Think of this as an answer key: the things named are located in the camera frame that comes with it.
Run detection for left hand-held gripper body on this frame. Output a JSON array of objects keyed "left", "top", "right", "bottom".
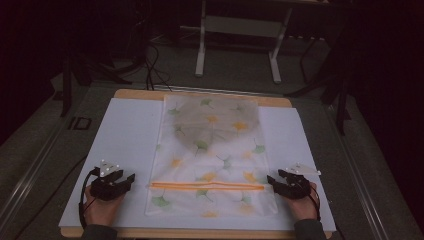
[{"left": 89, "top": 159, "right": 132, "bottom": 202}]

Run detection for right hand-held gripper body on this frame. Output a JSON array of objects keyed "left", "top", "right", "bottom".
[{"left": 279, "top": 162, "right": 322, "bottom": 201}]

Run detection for leaf print mesh laundry bag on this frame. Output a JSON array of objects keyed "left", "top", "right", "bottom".
[{"left": 144, "top": 94, "right": 279, "bottom": 220}]

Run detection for person's left hand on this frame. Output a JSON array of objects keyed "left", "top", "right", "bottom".
[{"left": 83, "top": 184, "right": 127, "bottom": 228}]

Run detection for person's right hand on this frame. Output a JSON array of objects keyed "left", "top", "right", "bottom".
[{"left": 286, "top": 182, "right": 320, "bottom": 223}]

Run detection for white table mat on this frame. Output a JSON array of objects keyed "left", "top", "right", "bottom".
[{"left": 58, "top": 97, "right": 337, "bottom": 233}]

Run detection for black rectangular floor plate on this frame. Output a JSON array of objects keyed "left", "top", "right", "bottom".
[{"left": 67, "top": 116, "right": 93, "bottom": 131}]

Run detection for black metal stand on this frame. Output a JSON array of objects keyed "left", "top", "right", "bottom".
[
  {"left": 59, "top": 49, "right": 133, "bottom": 118},
  {"left": 285, "top": 31, "right": 354, "bottom": 137}
]

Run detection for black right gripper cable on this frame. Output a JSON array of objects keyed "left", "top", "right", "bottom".
[{"left": 308, "top": 184, "right": 322, "bottom": 222}]

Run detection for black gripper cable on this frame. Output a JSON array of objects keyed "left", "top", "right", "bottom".
[
  {"left": 308, "top": 184, "right": 322, "bottom": 222},
  {"left": 78, "top": 168, "right": 101, "bottom": 230}
]

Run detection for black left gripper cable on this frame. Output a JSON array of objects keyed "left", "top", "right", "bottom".
[{"left": 78, "top": 168, "right": 101, "bottom": 230}]

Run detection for thin black floor cable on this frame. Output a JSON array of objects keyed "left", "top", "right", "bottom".
[{"left": 12, "top": 154, "right": 88, "bottom": 240}]

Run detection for metal floor rail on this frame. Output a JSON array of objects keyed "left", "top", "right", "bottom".
[
  {"left": 0, "top": 109, "right": 78, "bottom": 222},
  {"left": 324, "top": 103, "right": 390, "bottom": 240}
]

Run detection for black floor cables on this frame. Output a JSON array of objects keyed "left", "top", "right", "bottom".
[{"left": 143, "top": 42, "right": 173, "bottom": 92}]

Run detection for white metal desk frame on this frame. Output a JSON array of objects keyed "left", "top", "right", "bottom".
[{"left": 194, "top": 0, "right": 295, "bottom": 85}]

